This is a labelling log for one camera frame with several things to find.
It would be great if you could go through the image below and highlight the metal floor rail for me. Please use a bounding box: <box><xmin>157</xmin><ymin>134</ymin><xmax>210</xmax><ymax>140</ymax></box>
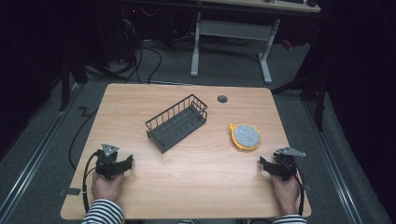
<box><xmin>302</xmin><ymin>100</ymin><xmax>364</xmax><ymax>224</ymax></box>
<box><xmin>0</xmin><ymin>83</ymin><xmax>82</xmax><ymax>220</ymax></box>

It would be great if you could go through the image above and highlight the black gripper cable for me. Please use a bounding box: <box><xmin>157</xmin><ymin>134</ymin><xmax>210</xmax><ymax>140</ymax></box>
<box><xmin>289</xmin><ymin>166</ymin><xmax>306</xmax><ymax>217</ymax></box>
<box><xmin>80</xmin><ymin>150</ymin><xmax>101</xmax><ymax>215</ymax></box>

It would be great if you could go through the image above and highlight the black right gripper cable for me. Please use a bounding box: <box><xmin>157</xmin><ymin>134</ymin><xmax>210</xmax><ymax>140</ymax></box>
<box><xmin>289</xmin><ymin>166</ymin><xmax>306</xmax><ymax>217</ymax></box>

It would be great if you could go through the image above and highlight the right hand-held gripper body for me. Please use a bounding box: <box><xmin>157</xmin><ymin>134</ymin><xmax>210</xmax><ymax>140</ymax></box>
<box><xmin>273</xmin><ymin>147</ymin><xmax>307</xmax><ymax>182</ymax></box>

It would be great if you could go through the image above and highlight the black floor cable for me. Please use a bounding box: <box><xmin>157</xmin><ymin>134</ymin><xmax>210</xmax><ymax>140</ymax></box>
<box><xmin>67</xmin><ymin>106</ymin><xmax>98</xmax><ymax>171</ymax></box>

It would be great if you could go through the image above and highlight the person's left hand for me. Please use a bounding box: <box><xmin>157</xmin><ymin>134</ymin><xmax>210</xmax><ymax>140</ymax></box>
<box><xmin>91</xmin><ymin>170</ymin><xmax>125</xmax><ymax>203</ymax></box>

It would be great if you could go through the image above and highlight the bundle of black floor cables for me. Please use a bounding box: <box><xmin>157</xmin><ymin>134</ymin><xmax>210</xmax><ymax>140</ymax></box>
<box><xmin>83</xmin><ymin>6</ymin><xmax>164</xmax><ymax>85</ymax></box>

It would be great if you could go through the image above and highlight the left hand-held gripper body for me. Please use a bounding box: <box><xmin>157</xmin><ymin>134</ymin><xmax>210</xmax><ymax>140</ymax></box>
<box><xmin>94</xmin><ymin>143</ymin><xmax>120</xmax><ymax>181</ymax></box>

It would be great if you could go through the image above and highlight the grey floor tape piece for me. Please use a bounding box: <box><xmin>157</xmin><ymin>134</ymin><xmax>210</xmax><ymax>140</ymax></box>
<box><xmin>58</xmin><ymin>187</ymin><xmax>82</xmax><ymax>197</ymax></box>

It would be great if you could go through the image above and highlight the white frame desk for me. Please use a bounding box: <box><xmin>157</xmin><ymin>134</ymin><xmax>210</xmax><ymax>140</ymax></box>
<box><xmin>190</xmin><ymin>0</ymin><xmax>321</xmax><ymax>85</ymax></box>

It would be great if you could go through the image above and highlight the dark wire basket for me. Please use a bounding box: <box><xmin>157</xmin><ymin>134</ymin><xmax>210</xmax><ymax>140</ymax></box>
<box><xmin>145</xmin><ymin>93</ymin><xmax>209</xmax><ymax>154</ymax></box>

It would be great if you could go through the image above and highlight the person's right hand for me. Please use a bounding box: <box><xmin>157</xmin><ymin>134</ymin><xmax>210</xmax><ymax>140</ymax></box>
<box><xmin>269</xmin><ymin>173</ymin><xmax>302</xmax><ymax>217</ymax></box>

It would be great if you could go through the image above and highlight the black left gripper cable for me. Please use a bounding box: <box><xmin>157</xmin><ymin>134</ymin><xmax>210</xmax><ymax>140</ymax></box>
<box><xmin>80</xmin><ymin>150</ymin><xmax>101</xmax><ymax>215</ymax></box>

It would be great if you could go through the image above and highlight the round yellow grey scrubbing sponge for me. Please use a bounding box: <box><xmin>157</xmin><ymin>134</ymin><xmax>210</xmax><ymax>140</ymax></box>
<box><xmin>229</xmin><ymin>122</ymin><xmax>262</xmax><ymax>152</ymax></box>

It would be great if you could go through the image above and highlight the black stand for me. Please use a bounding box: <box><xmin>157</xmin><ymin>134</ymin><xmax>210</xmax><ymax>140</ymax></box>
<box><xmin>58</xmin><ymin>46</ymin><xmax>90</xmax><ymax>112</ymax></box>
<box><xmin>270</xmin><ymin>27</ymin><xmax>331</xmax><ymax>133</ymax></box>

